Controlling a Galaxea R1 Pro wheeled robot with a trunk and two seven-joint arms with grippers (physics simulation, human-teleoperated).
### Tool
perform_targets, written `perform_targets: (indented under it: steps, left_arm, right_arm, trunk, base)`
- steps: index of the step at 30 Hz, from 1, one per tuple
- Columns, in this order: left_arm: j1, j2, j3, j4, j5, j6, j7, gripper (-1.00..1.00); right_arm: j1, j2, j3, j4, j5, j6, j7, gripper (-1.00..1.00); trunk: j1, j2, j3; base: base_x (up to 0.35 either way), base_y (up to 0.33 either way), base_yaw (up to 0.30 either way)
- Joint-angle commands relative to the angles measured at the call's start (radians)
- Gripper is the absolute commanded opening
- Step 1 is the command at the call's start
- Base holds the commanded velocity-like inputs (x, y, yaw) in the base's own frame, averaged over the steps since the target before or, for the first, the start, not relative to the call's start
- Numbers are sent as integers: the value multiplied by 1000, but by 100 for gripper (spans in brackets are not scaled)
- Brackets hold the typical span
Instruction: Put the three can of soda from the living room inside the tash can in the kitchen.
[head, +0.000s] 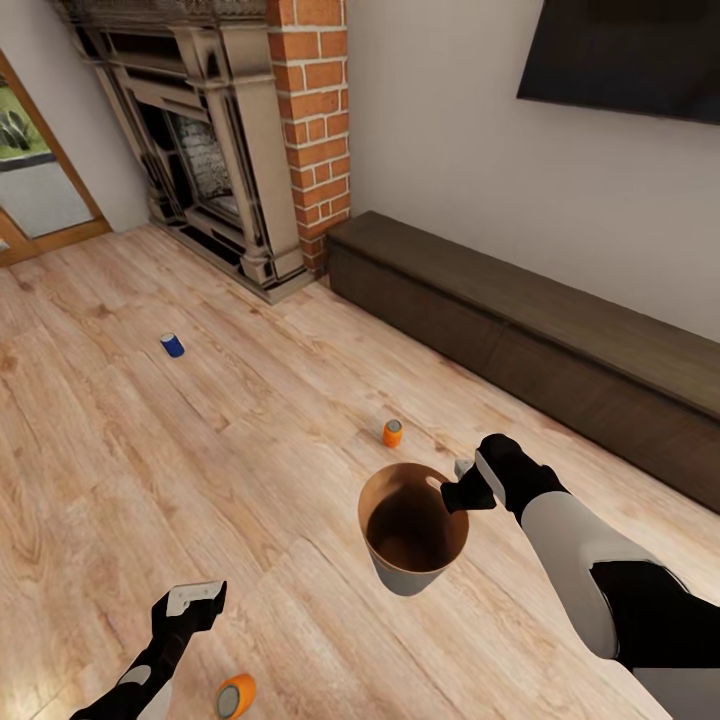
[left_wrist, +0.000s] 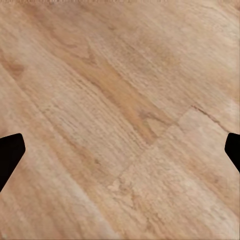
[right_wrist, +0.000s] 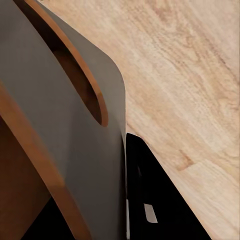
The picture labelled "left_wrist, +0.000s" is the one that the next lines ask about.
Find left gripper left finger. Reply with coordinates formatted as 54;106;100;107
0;133;26;192

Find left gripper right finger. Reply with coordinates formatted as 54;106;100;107
224;132;240;172

